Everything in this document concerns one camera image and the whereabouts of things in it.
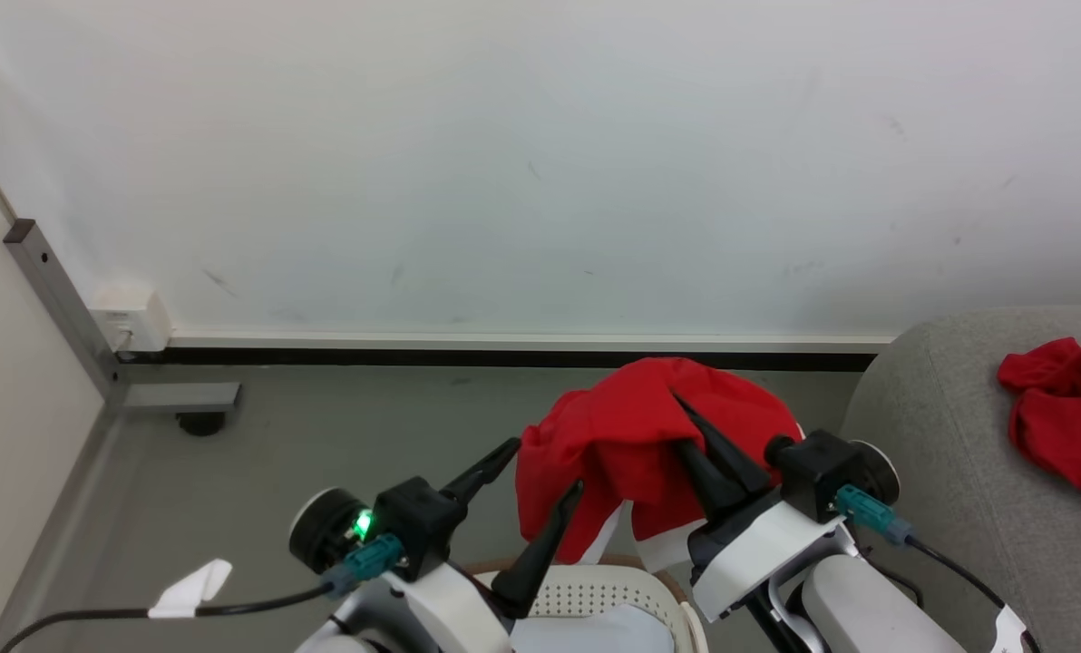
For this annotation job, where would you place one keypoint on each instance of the white wall trim strip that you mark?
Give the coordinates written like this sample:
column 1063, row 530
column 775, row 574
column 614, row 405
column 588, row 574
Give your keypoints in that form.
column 504, row 341

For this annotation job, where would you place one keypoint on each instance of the white wall socket box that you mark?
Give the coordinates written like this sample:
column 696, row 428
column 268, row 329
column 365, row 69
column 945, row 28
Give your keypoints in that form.
column 137, row 317

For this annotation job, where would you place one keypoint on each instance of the beige partition panel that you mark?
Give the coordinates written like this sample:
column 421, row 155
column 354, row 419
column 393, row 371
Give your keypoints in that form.
column 5, row 435

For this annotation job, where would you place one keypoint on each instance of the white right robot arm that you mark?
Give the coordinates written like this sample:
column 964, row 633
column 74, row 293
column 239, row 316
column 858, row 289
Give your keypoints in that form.
column 876, row 608

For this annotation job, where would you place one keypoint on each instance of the grey metal frame post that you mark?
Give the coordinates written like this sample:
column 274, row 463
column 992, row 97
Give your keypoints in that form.
column 60, row 299

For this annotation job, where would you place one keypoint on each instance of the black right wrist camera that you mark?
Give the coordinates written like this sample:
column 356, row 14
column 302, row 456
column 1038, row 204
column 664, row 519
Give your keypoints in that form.
column 817, row 467

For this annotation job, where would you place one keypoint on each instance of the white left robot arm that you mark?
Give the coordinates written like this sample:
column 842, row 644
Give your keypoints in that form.
column 341, row 639

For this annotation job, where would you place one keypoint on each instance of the black round frame foot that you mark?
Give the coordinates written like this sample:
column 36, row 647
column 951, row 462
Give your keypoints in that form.
column 200, row 423

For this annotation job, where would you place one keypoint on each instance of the white perforated laundry basket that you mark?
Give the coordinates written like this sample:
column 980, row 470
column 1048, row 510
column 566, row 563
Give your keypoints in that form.
column 586, row 594

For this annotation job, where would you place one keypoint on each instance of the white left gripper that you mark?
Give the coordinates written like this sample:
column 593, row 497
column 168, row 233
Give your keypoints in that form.
column 454, row 617

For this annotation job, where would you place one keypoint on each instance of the grey fabric sofa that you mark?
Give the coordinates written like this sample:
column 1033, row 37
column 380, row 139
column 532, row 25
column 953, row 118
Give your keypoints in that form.
column 958, row 453

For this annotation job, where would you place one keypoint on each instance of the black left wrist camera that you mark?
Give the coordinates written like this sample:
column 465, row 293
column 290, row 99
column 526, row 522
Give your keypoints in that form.
column 413, row 517

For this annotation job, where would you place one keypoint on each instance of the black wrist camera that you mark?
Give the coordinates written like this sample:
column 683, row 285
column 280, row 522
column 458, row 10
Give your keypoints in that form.
column 413, row 517
column 817, row 467

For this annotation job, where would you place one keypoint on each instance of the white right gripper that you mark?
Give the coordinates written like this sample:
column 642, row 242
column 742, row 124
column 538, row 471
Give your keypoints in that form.
column 767, row 553

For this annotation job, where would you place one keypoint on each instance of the red garment with white cuffs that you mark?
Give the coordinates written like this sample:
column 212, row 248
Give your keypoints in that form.
column 613, row 435

